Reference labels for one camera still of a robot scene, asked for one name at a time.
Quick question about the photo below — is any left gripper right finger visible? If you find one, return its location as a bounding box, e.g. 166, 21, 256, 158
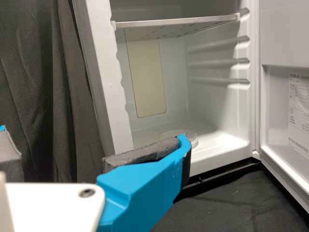
96, 134, 193, 232

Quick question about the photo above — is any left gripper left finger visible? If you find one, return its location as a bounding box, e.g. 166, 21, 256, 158
0, 124, 25, 182

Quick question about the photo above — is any white incubator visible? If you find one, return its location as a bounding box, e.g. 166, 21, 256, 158
69, 0, 263, 194

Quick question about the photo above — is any incubator door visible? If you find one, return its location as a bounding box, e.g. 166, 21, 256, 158
257, 0, 309, 215

